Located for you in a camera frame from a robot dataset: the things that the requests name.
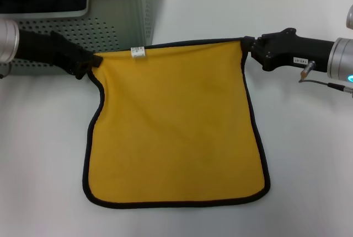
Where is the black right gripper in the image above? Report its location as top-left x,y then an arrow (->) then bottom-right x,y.
241,27 -> 336,72

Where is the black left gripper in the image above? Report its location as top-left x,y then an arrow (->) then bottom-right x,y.
16,30 -> 103,80

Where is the yellow grey black-edged towel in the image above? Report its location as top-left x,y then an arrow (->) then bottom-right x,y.
81,36 -> 271,209

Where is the grey perforated storage box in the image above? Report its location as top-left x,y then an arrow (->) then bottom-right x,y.
0,0 -> 155,77

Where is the gripper cable with metal plug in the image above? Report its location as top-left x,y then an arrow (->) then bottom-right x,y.
297,60 -> 353,94

